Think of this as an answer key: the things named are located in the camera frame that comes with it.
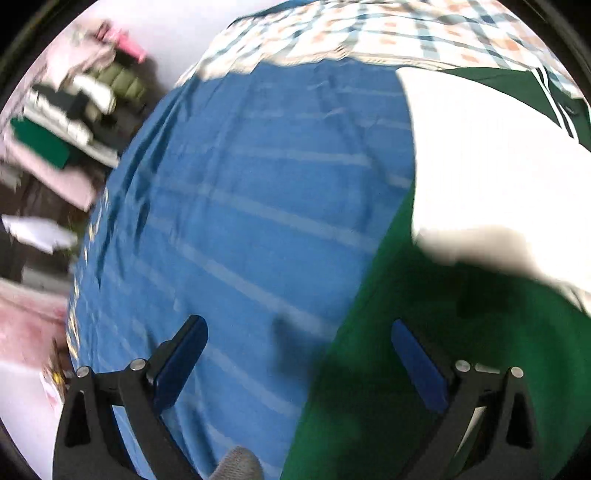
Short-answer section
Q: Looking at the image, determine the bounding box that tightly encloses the blue striped and plaid bedsheet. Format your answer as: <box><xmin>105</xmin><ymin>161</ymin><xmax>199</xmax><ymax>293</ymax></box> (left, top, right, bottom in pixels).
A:
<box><xmin>65</xmin><ymin>0</ymin><xmax>591</xmax><ymax>480</ymax></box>

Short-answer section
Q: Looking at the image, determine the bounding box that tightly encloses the pink hanging garment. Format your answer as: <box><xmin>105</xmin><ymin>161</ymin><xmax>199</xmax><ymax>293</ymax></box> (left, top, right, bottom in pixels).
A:
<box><xmin>44</xmin><ymin>23</ymin><xmax>116</xmax><ymax>88</ymax></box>

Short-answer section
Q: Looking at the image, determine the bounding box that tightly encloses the pink cloth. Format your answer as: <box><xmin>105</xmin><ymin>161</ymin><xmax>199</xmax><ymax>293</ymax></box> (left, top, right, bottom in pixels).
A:
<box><xmin>0</xmin><ymin>138</ymin><xmax>100</xmax><ymax>210</ymax></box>

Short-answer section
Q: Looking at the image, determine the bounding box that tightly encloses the green folded cloth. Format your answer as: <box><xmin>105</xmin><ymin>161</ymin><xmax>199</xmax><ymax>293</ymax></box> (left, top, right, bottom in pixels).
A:
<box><xmin>9</xmin><ymin>117</ymin><xmax>72</xmax><ymax>169</ymax></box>

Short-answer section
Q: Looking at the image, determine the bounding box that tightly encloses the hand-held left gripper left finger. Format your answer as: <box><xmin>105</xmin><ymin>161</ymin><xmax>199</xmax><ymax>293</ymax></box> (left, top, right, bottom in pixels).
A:
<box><xmin>52</xmin><ymin>315</ymin><xmax>209</xmax><ymax>480</ymax></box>

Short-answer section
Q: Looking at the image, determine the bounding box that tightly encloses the green garment with white stripes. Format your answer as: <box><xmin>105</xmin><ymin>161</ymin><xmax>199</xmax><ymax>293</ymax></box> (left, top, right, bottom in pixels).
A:
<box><xmin>281</xmin><ymin>67</ymin><xmax>591</xmax><ymax>480</ymax></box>

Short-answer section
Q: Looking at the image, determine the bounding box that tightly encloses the pink floor mat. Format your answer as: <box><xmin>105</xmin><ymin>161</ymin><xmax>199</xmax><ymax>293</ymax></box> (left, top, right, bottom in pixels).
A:
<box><xmin>0</xmin><ymin>279</ymin><xmax>70</xmax><ymax>365</ymax></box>

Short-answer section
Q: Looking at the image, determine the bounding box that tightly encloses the olive puffer jacket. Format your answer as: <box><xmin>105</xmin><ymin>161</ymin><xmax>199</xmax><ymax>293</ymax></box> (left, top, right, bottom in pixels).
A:
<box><xmin>88</xmin><ymin>62</ymin><xmax>148</xmax><ymax>116</ymax></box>

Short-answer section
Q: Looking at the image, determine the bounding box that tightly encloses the person's left hand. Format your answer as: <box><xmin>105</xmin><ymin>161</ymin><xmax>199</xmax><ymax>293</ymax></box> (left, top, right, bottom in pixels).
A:
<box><xmin>210</xmin><ymin>445</ymin><xmax>265</xmax><ymax>480</ymax></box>

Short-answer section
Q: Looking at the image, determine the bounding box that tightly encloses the white hanging garment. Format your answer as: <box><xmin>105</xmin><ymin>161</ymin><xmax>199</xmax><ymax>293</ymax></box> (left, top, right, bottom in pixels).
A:
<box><xmin>69</xmin><ymin>74</ymin><xmax>117</xmax><ymax>115</ymax></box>

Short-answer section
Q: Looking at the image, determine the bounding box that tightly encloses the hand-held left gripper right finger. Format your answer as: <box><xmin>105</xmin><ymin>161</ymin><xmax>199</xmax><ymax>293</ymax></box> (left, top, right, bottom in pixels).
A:
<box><xmin>390</xmin><ymin>318</ymin><xmax>542</xmax><ymax>480</ymax></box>

